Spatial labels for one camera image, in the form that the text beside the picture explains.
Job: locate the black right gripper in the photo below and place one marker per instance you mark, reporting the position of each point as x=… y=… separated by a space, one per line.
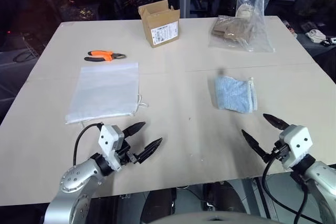
x=278 y=153

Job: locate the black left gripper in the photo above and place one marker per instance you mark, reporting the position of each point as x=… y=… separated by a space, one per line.
x=125 y=154

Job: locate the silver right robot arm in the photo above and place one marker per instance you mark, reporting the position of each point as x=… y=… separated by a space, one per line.
x=321 y=179

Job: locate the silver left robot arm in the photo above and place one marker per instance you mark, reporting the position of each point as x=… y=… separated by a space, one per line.
x=76 y=182

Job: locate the light blue cloth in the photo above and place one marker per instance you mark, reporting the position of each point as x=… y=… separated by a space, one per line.
x=233 y=95

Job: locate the clear bag with brown items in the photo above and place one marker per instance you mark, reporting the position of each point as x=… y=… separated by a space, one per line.
x=231 y=31

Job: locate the clear bag with beige item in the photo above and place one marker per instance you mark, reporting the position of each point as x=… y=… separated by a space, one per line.
x=258 y=19

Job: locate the orange black pliers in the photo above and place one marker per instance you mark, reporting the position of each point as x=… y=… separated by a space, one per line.
x=101 y=55

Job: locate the white cloth pouch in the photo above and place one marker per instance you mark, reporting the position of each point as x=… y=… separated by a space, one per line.
x=316 y=35

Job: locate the open cardboard box with label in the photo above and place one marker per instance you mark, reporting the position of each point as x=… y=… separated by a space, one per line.
x=162 y=28

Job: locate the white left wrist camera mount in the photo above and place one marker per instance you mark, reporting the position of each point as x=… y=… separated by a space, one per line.
x=110 y=140

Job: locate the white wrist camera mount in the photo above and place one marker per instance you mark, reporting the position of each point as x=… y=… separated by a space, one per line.
x=296 y=142
x=110 y=140

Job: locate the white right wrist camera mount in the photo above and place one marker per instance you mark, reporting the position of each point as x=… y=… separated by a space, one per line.
x=296 y=142

